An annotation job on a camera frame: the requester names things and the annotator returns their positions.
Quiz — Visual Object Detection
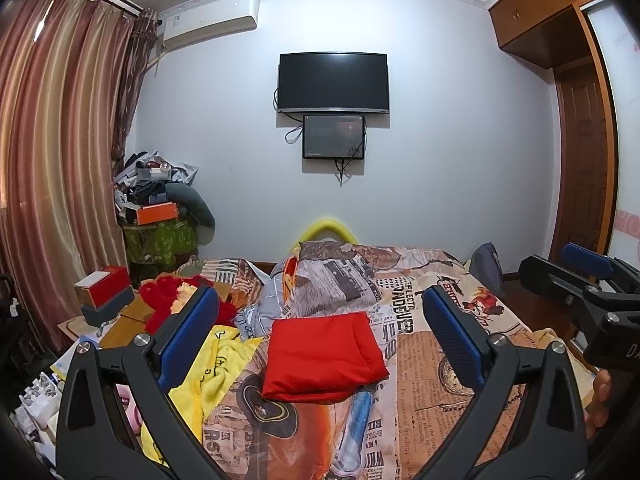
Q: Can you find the red jacket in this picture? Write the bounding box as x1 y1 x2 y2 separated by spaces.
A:
261 311 390 405

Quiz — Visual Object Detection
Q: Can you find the brown cardboard sheet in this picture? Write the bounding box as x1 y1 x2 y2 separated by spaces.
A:
57 290 161 351

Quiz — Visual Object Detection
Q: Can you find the black wall television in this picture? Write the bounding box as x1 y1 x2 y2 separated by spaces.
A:
278 51 390 114

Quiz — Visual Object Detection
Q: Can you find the printed bed sheet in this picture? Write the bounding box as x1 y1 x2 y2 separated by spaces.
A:
165 245 591 480

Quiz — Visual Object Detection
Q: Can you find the striped brown curtain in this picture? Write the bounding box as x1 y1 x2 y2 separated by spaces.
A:
0 0 161 361

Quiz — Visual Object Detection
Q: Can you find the yellow cloth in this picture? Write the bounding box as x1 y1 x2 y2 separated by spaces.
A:
140 322 263 466

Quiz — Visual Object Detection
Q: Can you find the red plush toy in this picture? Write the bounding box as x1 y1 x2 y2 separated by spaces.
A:
139 275 238 333

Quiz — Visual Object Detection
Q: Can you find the brown wooden door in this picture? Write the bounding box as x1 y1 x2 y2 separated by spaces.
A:
550 62 617 273

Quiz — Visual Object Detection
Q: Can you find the grey newspaper print quilt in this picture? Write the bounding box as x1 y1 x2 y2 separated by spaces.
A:
287 240 386 318

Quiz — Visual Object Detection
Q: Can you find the white air conditioner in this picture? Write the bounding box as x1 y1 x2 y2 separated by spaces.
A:
156 0 261 51

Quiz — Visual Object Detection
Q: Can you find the pile of clutter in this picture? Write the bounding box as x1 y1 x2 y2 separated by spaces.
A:
114 150 198 211

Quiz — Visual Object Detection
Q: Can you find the dark grey neck pillow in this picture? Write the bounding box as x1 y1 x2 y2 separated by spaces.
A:
165 182 217 233

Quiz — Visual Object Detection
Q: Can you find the pink cloth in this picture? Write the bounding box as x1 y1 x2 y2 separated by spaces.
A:
115 382 143 431

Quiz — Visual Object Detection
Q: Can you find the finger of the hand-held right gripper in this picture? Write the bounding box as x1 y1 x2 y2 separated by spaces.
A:
561 242 640 293
517 255 640 323

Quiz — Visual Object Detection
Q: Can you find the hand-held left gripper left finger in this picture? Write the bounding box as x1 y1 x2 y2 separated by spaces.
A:
55 284 236 480

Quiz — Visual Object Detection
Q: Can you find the small black monitor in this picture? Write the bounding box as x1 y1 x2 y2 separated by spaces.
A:
302 114 366 160

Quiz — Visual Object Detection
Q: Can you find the red and white box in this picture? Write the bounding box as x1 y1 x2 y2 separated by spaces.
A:
74 266 130 307

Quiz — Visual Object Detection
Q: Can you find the pile of papers and packets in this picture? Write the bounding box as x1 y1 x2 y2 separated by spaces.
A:
10 345 71 461

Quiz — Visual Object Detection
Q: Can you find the orange box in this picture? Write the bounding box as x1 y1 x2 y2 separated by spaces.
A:
135 201 179 226

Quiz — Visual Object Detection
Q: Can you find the wooden wardrobe with heart decals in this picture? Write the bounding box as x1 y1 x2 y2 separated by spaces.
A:
487 0 640 267

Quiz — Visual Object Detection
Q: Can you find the green patterned cloth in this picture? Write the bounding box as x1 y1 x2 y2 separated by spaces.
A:
122 219 198 263

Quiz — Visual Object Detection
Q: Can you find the dark blue bag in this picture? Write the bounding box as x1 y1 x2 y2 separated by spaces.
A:
470 242 506 296

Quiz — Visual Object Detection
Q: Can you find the grey box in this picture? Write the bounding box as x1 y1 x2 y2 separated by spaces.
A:
81 285 135 326

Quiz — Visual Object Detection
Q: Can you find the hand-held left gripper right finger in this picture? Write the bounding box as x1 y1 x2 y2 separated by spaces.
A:
422 285 588 480

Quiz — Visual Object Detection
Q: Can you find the black hanging cable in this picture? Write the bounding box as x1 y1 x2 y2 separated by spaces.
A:
335 130 368 186

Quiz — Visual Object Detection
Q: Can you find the person's right hand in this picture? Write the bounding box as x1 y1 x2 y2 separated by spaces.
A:
584 369 613 442

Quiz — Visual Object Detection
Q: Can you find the yellow foam hoop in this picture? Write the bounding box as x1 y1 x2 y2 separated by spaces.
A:
299 219 361 243

